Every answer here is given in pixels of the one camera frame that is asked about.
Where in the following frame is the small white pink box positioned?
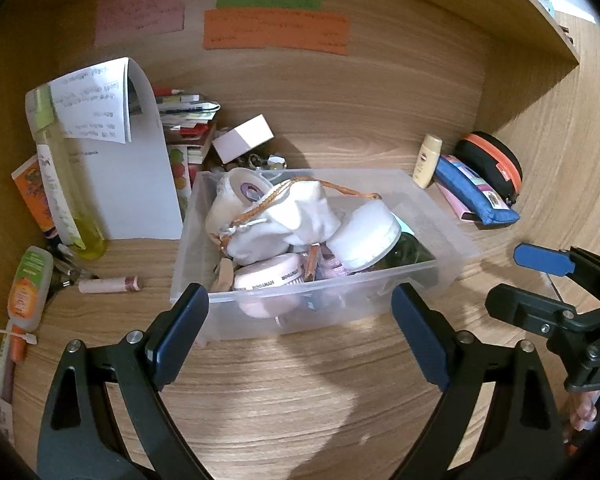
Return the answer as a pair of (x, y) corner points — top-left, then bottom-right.
(212, 115), (274, 164)

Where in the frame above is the cream sunscreen bottle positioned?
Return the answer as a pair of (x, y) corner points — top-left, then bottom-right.
(413, 134), (442, 188)

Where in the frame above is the pink knitted item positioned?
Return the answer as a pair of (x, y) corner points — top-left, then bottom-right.
(316, 258), (350, 280)

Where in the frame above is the orange sticky note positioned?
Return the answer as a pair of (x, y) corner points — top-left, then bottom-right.
(202, 8), (350, 55)

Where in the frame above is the clear plastic storage bin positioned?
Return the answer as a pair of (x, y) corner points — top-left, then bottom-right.
(170, 168), (478, 342)

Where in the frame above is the yellow liquid clear bottle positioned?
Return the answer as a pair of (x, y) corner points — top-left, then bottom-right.
(26, 84), (107, 260)

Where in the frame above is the pink round compact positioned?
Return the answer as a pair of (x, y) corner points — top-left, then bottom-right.
(233, 254), (303, 290)

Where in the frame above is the dark green glass jar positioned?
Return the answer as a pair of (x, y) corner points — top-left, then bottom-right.
(374, 232), (434, 270)

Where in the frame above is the black orange round pouch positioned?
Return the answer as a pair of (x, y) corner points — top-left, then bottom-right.
(453, 131), (524, 206)

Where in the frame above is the blue pencil case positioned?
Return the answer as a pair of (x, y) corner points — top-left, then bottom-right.
(434, 155), (520, 226)

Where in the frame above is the white round cream jar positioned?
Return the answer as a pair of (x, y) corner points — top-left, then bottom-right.
(326, 200), (402, 272)

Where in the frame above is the right hand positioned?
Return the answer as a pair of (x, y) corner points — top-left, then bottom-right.
(568, 390), (600, 431)

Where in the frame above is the orange green tube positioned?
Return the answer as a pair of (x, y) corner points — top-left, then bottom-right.
(0, 245), (55, 396)

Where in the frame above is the white drawstring cloth pouch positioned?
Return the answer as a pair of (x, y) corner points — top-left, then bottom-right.
(218, 178), (341, 266)

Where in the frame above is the pink lip balm stick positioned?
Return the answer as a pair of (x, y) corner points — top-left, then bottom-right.
(78, 276), (142, 295)

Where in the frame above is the orange booklet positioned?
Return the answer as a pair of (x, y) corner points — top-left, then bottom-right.
(12, 155), (57, 238)

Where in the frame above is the pink sticky note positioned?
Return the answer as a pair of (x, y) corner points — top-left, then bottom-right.
(94, 0), (185, 47)

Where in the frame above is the bowl of trinkets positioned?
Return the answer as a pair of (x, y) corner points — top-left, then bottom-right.
(225, 152), (287, 178)

